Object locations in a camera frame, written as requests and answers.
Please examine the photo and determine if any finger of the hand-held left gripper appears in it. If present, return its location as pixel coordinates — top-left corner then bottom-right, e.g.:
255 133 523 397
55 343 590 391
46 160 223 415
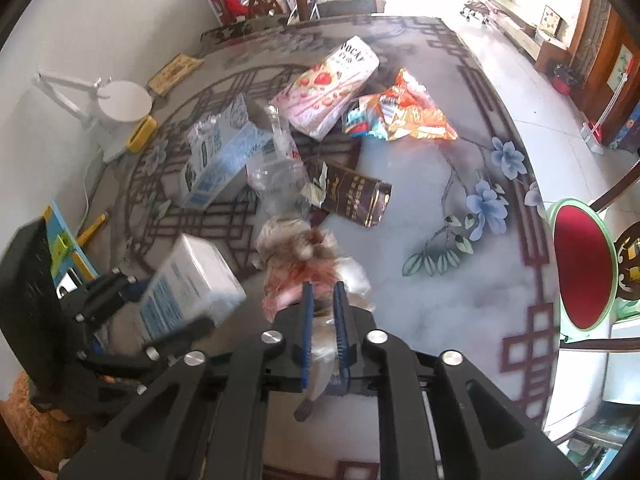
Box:
75 317 217 396
61 269 151 322

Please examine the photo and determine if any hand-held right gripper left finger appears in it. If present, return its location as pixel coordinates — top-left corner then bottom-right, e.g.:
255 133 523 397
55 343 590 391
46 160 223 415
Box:
57 282 318 480

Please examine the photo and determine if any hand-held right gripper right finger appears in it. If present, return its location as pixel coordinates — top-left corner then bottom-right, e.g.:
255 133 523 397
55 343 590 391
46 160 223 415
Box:
332 281 583 480

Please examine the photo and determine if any pink plastic bag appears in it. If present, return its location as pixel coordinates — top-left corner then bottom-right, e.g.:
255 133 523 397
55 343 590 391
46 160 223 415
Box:
261 255 374 367

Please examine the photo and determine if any small blue white carton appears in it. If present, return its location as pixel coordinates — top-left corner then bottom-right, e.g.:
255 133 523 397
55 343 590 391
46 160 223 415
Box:
135 233 249 349

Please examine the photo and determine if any brown paper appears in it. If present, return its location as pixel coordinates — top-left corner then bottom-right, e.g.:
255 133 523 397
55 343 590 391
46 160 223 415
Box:
256 216 342 273

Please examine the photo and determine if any brown chocolate wrapper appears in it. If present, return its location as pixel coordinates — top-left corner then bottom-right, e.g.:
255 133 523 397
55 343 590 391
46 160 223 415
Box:
305 159 394 231

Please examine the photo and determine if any clear plastic bottle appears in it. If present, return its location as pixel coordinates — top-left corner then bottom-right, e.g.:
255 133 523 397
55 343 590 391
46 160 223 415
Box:
247 104 314 217

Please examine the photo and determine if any grey milk carton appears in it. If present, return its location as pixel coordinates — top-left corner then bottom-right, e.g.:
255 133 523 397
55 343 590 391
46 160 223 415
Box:
179 92 274 211

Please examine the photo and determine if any orange snack wrapper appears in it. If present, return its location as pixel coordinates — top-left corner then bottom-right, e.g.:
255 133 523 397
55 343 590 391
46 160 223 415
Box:
342 67 459 144

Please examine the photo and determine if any pink strawberry snack box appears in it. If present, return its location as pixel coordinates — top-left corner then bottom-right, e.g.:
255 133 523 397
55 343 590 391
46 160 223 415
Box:
270 35 381 142

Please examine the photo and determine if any red basin with green rim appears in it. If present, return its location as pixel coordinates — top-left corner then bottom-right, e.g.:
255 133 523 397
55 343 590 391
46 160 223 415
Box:
545 198 622 332

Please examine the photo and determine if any colourful book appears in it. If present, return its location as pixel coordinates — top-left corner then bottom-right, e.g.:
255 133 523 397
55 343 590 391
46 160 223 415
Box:
42 202 101 287

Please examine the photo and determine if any yellow pen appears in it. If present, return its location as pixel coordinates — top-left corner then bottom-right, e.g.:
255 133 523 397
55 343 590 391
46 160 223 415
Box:
75 212 109 249

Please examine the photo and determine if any white desk lamp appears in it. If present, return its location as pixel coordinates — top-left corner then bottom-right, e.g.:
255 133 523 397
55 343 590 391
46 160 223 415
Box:
32 72 154 164

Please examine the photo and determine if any brown picture book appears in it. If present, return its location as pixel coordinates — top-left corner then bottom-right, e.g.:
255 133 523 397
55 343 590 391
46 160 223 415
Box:
147 53 206 95

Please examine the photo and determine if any carved dark wooden chair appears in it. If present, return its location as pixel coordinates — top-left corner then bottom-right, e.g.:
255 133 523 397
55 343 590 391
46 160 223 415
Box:
587 159 640 322

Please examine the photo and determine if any white mop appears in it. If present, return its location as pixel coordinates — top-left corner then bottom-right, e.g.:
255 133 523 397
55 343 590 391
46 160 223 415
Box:
579 57 636 152

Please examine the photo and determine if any wooden chair with floral cushion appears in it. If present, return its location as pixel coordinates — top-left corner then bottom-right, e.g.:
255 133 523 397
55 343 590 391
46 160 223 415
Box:
200 0 312 45

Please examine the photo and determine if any red flower pot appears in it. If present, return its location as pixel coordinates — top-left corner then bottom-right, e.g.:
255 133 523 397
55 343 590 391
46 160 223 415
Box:
548 62 581 95

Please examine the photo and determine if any wooden television cabinet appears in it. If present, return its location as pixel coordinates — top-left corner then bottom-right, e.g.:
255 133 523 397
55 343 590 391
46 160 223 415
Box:
472 0 572 74

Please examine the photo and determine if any rolling stool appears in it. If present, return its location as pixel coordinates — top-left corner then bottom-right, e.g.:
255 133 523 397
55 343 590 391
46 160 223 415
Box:
459 2 494 26

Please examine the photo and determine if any blue printed curtain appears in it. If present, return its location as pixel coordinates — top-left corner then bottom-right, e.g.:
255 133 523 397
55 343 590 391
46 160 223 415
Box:
607 114 640 154

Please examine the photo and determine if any framed geometric picture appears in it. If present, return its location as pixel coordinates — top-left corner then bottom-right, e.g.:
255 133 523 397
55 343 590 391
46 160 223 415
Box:
538 4 566 36

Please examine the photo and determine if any framed flower picture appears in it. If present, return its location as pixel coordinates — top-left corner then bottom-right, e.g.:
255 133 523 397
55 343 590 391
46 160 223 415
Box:
607 44 634 97

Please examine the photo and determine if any white cable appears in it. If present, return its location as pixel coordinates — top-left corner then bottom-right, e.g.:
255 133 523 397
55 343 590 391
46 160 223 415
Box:
81 159 109 227

